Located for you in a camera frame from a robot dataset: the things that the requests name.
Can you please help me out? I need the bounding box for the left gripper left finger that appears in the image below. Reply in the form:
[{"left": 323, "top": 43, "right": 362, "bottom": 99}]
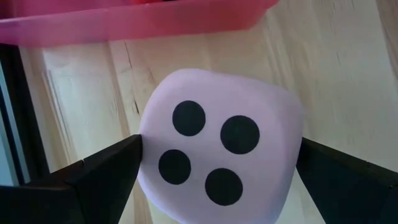
[{"left": 26, "top": 134, "right": 144, "bottom": 224}]

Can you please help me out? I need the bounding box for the pink translucent plastic bin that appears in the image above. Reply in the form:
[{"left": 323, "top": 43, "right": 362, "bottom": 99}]
[{"left": 0, "top": 0, "right": 279, "bottom": 48}]

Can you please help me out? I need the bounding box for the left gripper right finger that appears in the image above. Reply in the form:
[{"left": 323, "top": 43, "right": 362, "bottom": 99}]
[{"left": 296, "top": 138, "right": 398, "bottom": 224}]

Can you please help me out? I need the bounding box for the black aluminium table frame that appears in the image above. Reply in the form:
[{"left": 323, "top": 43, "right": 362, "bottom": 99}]
[{"left": 0, "top": 43, "right": 51, "bottom": 187}]

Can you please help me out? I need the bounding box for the large pink foam die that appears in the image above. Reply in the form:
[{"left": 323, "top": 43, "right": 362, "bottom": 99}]
[{"left": 137, "top": 68, "right": 304, "bottom": 224}]

